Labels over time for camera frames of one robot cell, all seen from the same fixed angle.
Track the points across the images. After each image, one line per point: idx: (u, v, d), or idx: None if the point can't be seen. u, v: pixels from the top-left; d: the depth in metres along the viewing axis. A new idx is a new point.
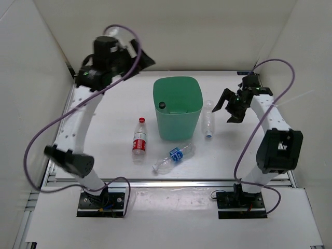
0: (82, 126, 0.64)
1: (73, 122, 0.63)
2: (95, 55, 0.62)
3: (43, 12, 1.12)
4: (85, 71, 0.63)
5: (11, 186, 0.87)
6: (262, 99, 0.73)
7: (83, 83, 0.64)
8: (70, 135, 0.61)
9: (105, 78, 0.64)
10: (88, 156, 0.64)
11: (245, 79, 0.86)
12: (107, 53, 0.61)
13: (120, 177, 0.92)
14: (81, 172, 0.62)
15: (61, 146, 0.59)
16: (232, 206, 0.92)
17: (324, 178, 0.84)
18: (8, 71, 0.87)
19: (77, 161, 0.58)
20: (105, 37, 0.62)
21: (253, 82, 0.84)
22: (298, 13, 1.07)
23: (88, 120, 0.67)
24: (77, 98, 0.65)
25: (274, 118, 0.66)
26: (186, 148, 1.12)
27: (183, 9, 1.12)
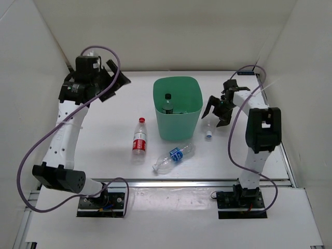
0: (71, 140, 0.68)
1: (61, 136, 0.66)
2: (79, 71, 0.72)
3: (44, 13, 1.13)
4: (68, 86, 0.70)
5: (11, 185, 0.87)
6: (241, 93, 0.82)
7: (69, 98, 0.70)
8: (60, 150, 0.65)
9: (90, 92, 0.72)
10: (80, 173, 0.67)
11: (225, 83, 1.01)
12: (88, 69, 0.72)
13: (119, 177, 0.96)
14: (73, 187, 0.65)
15: (51, 162, 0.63)
16: (232, 206, 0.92)
17: (324, 178, 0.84)
18: (9, 70, 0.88)
19: (67, 176, 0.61)
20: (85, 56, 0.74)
21: (233, 84, 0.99)
22: (298, 12, 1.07)
23: (76, 133, 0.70)
24: (63, 112, 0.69)
25: (254, 102, 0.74)
26: (186, 148, 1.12)
27: (182, 8, 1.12)
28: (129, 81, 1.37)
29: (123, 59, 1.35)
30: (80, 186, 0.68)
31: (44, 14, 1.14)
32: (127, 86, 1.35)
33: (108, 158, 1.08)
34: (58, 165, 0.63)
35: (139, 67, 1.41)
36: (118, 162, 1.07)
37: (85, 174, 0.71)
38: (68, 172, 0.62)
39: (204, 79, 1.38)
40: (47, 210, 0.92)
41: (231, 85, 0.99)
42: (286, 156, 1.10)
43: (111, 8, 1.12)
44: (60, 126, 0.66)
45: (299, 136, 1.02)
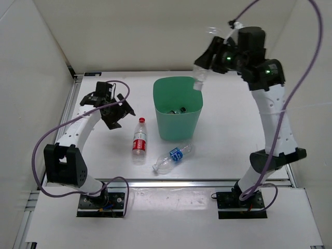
0: (84, 133, 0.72)
1: (78, 125, 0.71)
2: (98, 89, 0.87)
3: (44, 13, 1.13)
4: (89, 97, 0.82)
5: (11, 185, 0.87)
6: (272, 98, 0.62)
7: (88, 102, 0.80)
8: (74, 134, 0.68)
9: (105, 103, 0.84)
10: (84, 166, 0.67)
11: (250, 37, 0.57)
12: (105, 89, 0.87)
13: (118, 178, 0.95)
14: (77, 176, 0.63)
15: (64, 143, 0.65)
16: (232, 206, 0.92)
17: (325, 178, 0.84)
18: (9, 70, 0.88)
19: (78, 156, 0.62)
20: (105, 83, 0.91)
21: (259, 45, 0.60)
22: (298, 13, 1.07)
23: (88, 132, 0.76)
24: (82, 111, 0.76)
25: (283, 135, 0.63)
26: (186, 148, 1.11)
27: (182, 9, 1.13)
28: (129, 81, 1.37)
29: (123, 59, 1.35)
30: (82, 181, 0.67)
31: (44, 14, 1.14)
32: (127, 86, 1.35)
33: (108, 158, 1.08)
34: (71, 144, 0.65)
35: (139, 67, 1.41)
36: (118, 161, 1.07)
37: (86, 174, 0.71)
38: (79, 152, 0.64)
39: (205, 79, 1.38)
40: (47, 210, 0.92)
41: (254, 49, 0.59)
42: None
43: (111, 8, 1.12)
44: (78, 119, 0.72)
45: (299, 137, 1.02)
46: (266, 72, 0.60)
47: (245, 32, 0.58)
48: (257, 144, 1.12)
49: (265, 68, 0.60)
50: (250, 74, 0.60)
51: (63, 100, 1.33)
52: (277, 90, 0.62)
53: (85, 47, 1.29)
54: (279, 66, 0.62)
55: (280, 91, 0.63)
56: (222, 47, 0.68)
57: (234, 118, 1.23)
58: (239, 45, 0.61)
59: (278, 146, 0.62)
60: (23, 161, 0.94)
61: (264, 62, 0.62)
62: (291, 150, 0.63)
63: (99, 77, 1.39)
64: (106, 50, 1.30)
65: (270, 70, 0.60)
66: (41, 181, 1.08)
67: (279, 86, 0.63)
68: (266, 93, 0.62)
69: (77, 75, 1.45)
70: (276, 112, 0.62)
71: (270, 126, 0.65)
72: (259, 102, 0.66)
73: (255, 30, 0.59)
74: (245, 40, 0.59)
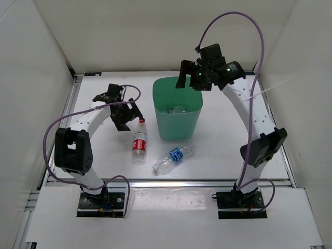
0: (94, 125, 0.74)
1: (89, 115, 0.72)
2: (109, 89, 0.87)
3: (44, 13, 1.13)
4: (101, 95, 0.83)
5: (11, 185, 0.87)
6: (239, 89, 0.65)
7: (100, 100, 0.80)
8: (85, 122, 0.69)
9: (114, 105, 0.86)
10: (90, 153, 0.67)
11: (206, 49, 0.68)
12: (117, 90, 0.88)
13: (119, 176, 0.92)
14: (83, 162, 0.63)
15: (74, 128, 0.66)
16: (232, 206, 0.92)
17: (324, 178, 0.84)
18: (9, 70, 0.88)
19: (87, 142, 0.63)
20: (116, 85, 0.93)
21: (217, 54, 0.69)
22: (298, 13, 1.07)
23: (97, 125, 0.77)
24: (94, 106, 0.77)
25: (259, 119, 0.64)
26: (186, 148, 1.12)
27: (182, 9, 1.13)
28: (129, 81, 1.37)
29: (123, 59, 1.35)
30: (86, 168, 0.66)
31: (44, 14, 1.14)
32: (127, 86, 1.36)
33: (108, 157, 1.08)
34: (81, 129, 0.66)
35: (139, 68, 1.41)
36: (118, 161, 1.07)
37: (91, 164, 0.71)
38: (88, 137, 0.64)
39: None
40: (47, 210, 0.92)
41: (213, 58, 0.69)
42: (286, 156, 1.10)
43: (111, 8, 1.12)
44: (91, 110, 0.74)
45: (299, 136, 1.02)
46: (227, 70, 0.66)
47: (203, 49, 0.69)
48: None
49: (226, 67, 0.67)
50: (216, 77, 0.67)
51: (63, 100, 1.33)
52: (241, 82, 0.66)
53: (85, 47, 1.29)
54: (239, 66, 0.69)
55: (245, 81, 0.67)
56: (195, 68, 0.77)
57: (234, 118, 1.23)
58: (203, 61, 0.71)
59: (257, 129, 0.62)
60: (23, 161, 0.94)
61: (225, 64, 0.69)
62: (270, 130, 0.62)
63: (99, 77, 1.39)
64: (107, 50, 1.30)
65: (230, 68, 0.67)
66: (41, 181, 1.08)
67: (243, 78, 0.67)
68: (232, 86, 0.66)
69: (77, 75, 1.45)
70: (246, 99, 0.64)
71: (245, 115, 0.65)
72: (229, 95, 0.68)
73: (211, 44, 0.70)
74: (204, 55, 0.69)
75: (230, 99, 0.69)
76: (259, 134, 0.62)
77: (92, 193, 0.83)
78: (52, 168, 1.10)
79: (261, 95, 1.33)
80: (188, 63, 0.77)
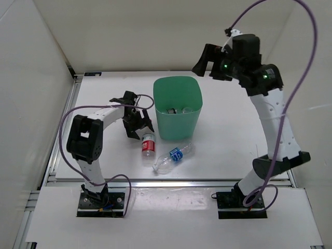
0: (108, 121, 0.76)
1: (106, 110, 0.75)
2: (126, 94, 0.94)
3: (44, 12, 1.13)
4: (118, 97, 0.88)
5: (11, 185, 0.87)
6: (272, 103, 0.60)
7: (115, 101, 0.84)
8: (101, 114, 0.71)
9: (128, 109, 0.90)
10: (101, 142, 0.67)
11: (245, 43, 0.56)
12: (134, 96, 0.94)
13: (119, 176, 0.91)
14: (93, 149, 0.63)
15: (91, 116, 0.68)
16: (232, 206, 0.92)
17: (324, 178, 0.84)
18: (9, 70, 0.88)
19: (100, 130, 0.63)
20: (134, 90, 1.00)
21: (254, 52, 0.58)
22: (298, 13, 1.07)
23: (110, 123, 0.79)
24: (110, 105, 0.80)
25: (286, 140, 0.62)
26: (186, 148, 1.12)
27: (182, 9, 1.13)
28: (129, 81, 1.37)
29: (123, 59, 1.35)
30: (95, 158, 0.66)
31: (44, 14, 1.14)
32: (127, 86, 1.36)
33: (108, 158, 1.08)
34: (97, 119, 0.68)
35: (139, 67, 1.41)
36: (118, 161, 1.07)
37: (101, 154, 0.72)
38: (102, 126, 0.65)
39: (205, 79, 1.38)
40: (47, 210, 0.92)
41: (249, 56, 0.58)
42: None
43: (111, 8, 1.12)
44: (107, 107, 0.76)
45: (299, 137, 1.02)
46: (264, 78, 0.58)
47: (240, 40, 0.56)
48: (257, 144, 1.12)
49: (263, 73, 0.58)
50: (248, 81, 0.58)
51: (63, 100, 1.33)
52: (276, 94, 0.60)
53: (85, 47, 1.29)
54: (276, 70, 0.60)
55: (280, 94, 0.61)
56: (220, 55, 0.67)
57: (234, 118, 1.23)
58: (234, 54, 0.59)
59: (281, 151, 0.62)
60: (23, 161, 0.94)
61: (261, 67, 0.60)
62: (293, 153, 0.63)
63: (99, 77, 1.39)
64: (107, 50, 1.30)
65: (267, 75, 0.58)
66: (41, 181, 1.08)
67: (278, 91, 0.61)
68: (265, 98, 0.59)
69: (77, 74, 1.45)
70: (277, 116, 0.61)
71: (271, 130, 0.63)
72: (258, 106, 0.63)
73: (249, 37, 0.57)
74: (239, 48, 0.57)
75: (258, 109, 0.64)
76: (281, 157, 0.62)
77: (91, 191, 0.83)
78: (52, 168, 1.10)
79: None
80: (213, 47, 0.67)
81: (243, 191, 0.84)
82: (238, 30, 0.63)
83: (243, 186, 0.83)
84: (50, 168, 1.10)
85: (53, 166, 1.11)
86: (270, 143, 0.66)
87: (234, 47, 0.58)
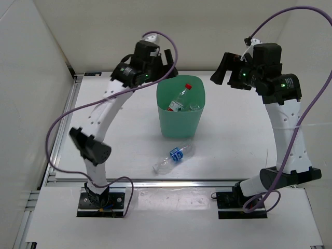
0: (110, 115, 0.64)
1: (101, 110, 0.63)
2: (136, 55, 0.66)
3: (44, 13, 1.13)
4: (122, 67, 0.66)
5: (12, 185, 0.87)
6: (286, 113, 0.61)
7: (120, 78, 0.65)
8: (96, 122, 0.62)
9: (139, 79, 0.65)
10: (105, 147, 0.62)
11: (264, 51, 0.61)
12: (146, 57, 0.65)
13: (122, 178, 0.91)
14: (98, 158, 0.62)
15: (85, 129, 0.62)
16: (232, 206, 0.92)
17: (324, 178, 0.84)
18: (9, 71, 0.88)
19: (96, 147, 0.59)
20: (148, 42, 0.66)
21: (274, 60, 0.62)
22: (298, 13, 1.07)
23: (115, 111, 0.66)
24: (109, 90, 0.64)
25: (296, 153, 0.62)
26: (186, 148, 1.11)
27: (183, 9, 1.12)
28: None
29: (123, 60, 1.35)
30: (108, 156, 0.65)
31: (44, 14, 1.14)
32: None
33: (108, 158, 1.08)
34: (90, 135, 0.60)
35: None
36: (119, 161, 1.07)
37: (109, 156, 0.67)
38: (96, 142, 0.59)
39: (205, 79, 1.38)
40: (47, 210, 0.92)
41: (269, 64, 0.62)
42: None
43: (111, 8, 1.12)
44: (102, 102, 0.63)
45: None
46: (281, 86, 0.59)
47: (260, 47, 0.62)
48: (257, 144, 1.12)
49: (281, 82, 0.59)
50: (264, 87, 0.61)
51: (63, 100, 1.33)
52: (292, 105, 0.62)
53: (85, 47, 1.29)
54: (294, 80, 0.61)
55: (296, 105, 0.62)
56: (239, 64, 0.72)
57: (234, 118, 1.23)
58: (254, 61, 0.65)
59: (290, 163, 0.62)
60: (23, 161, 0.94)
61: (279, 75, 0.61)
62: (302, 169, 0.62)
63: (99, 77, 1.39)
64: (107, 50, 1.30)
65: (285, 84, 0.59)
66: (41, 181, 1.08)
67: (294, 101, 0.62)
68: (280, 107, 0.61)
69: (77, 75, 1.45)
70: (290, 127, 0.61)
71: (282, 142, 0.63)
72: (271, 113, 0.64)
73: (271, 46, 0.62)
74: (260, 55, 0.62)
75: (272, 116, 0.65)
76: (290, 170, 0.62)
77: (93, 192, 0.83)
78: (52, 168, 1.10)
79: None
80: (232, 56, 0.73)
81: (244, 192, 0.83)
82: (258, 40, 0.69)
83: (244, 187, 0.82)
84: (50, 168, 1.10)
85: (53, 166, 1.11)
86: (279, 154, 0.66)
87: (255, 56, 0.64)
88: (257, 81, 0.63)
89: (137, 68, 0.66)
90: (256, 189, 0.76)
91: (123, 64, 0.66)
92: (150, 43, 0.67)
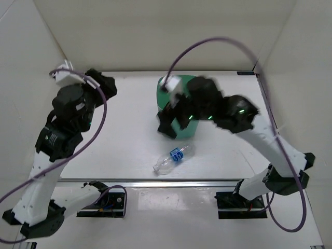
0: (43, 194, 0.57)
1: (31, 192, 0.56)
2: (57, 116, 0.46)
3: (44, 13, 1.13)
4: (47, 134, 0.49)
5: (12, 185, 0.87)
6: (261, 132, 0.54)
7: (44, 150, 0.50)
8: (28, 206, 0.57)
9: (71, 143, 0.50)
10: (47, 225, 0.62)
11: (205, 92, 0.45)
12: (72, 114, 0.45)
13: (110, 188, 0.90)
14: (45, 233, 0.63)
15: (19, 216, 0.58)
16: (233, 206, 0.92)
17: (324, 178, 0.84)
18: (9, 71, 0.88)
19: (33, 233, 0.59)
20: (68, 90, 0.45)
21: (216, 91, 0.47)
22: (298, 12, 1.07)
23: (51, 183, 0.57)
24: (36, 165, 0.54)
25: (290, 156, 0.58)
26: (186, 148, 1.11)
27: (182, 8, 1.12)
28: (129, 81, 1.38)
29: (123, 60, 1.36)
30: (59, 223, 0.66)
31: (44, 15, 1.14)
32: (127, 86, 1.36)
33: (108, 158, 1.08)
34: (24, 222, 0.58)
35: (139, 68, 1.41)
36: (119, 161, 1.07)
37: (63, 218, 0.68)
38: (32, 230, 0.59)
39: None
40: None
41: (212, 94, 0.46)
42: None
43: (110, 8, 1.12)
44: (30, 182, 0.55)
45: (299, 137, 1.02)
46: (240, 112, 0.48)
47: (195, 89, 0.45)
48: None
49: (239, 110, 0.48)
50: (226, 123, 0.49)
51: None
52: (259, 121, 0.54)
53: (85, 47, 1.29)
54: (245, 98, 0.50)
55: (261, 118, 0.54)
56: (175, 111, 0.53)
57: None
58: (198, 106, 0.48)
59: (295, 167, 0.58)
60: (23, 161, 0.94)
61: (229, 104, 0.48)
62: (304, 163, 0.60)
63: None
64: (107, 50, 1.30)
65: (243, 110, 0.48)
66: None
67: (259, 116, 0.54)
68: (253, 130, 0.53)
69: None
70: (272, 140, 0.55)
71: (274, 155, 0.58)
72: (247, 137, 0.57)
73: (204, 81, 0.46)
74: (203, 98, 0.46)
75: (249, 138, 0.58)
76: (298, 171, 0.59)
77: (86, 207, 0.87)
78: None
79: (262, 95, 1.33)
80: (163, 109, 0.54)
81: (248, 197, 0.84)
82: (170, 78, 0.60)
83: (243, 190, 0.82)
84: None
85: None
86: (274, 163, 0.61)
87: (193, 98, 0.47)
88: (215, 119, 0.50)
89: (67, 129, 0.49)
90: (256, 189, 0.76)
91: (48, 127, 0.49)
92: (73, 90, 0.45)
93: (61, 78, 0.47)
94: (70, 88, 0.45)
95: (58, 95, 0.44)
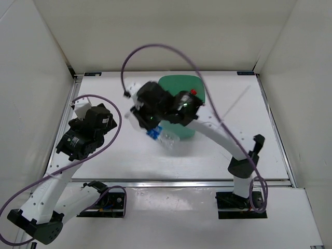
0: (55, 193, 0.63)
1: (45, 189, 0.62)
2: (86, 123, 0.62)
3: (43, 13, 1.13)
4: (69, 138, 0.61)
5: (12, 184, 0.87)
6: (205, 120, 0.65)
7: (65, 150, 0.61)
8: (39, 203, 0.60)
9: (88, 147, 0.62)
10: (51, 229, 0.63)
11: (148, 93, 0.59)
12: (98, 124, 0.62)
13: (112, 187, 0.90)
14: (44, 239, 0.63)
15: (26, 213, 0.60)
16: (232, 206, 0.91)
17: (324, 178, 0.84)
18: (9, 71, 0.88)
19: (38, 234, 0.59)
20: (100, 108, 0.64)
21: (162, 91, 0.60)
22: (298, 12, 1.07)
23: (63, 185, 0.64)
24: (54, 164, 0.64)
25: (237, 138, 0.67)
26: (183, 147, 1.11)
27: (182, 8, 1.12)
28: (129, 81, 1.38)
29: (123, 59, 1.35)
30: (57, 233, 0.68)
31: (44, 14, 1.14)
32: (127, 86, 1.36)
33: (107, 158, 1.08)
34: (32, 219, 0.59)
35: (139, 67, 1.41)
36: (118, 161, 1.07)
37: (61, 226, 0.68)
38: (38, 230, 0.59)
39: (205, 79, 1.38)
40: None
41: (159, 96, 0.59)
42: (286, 156, 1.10)
43: (110, 8, 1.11)
44: (46, 179, 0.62)
45: (299, 136, 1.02)
46: (183, 106, 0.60)
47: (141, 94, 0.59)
48: None
49: (180, 102, 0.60)
50: (175, 116, 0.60)
51: (64, 100, 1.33)
52: (203, 112, 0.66)
53: (85, 46, 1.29)
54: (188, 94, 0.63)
55: (205, 110, 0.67)
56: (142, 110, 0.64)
57: (234, 118, 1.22)
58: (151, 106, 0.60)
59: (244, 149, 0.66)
60: (23, 161, 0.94)
61: (176, 99, 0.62)
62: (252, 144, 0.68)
63: (99, 77, 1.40)
64: (107, 50, 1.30)
65: (184, 102, 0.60)
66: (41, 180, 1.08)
67: (203, 108, 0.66)
68: (197, 120, 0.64)
69: (77, 75, 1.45)
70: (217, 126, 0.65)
71: (222, 139, 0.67)
72: (197, 128, 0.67)
73: (148, 85, 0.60)
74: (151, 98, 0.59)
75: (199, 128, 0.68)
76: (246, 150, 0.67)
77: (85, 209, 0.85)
78: None
79: (262, 95, 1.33)
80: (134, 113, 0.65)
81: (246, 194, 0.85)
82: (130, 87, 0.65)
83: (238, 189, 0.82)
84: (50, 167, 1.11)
85: None
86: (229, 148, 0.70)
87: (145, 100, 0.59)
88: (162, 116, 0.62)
89: (87, 137, 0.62)
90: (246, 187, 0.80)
91: (71, 133, 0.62)
92: (102, 109, 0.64)
93: (82, 104, 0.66)
94: (101, 107, 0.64)
95: (91, 109, 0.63)
